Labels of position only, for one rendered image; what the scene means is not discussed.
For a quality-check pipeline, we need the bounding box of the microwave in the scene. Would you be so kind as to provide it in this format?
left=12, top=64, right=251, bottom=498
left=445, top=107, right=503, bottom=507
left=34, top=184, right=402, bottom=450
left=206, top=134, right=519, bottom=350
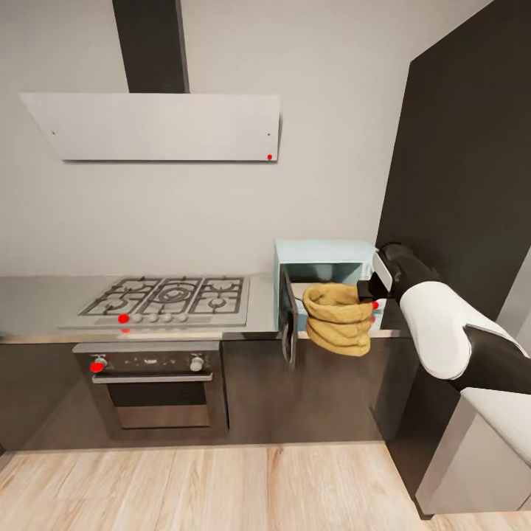
left=274, top=240, right=387, bottom=372

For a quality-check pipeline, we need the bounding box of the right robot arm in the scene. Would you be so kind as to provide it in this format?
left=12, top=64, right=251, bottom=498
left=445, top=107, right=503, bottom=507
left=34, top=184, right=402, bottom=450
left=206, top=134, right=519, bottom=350
left=356, top=242, right=531, bottom=468

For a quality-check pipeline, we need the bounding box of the popcorn bag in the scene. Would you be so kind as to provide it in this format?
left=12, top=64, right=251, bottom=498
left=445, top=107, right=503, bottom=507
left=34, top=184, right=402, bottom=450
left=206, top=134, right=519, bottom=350
left=302, top=282, right=374, bottom=357

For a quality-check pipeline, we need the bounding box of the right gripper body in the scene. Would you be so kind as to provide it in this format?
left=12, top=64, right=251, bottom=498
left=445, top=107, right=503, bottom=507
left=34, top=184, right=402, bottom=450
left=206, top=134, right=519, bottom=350
left=356, top=278, right=395, bottom=302

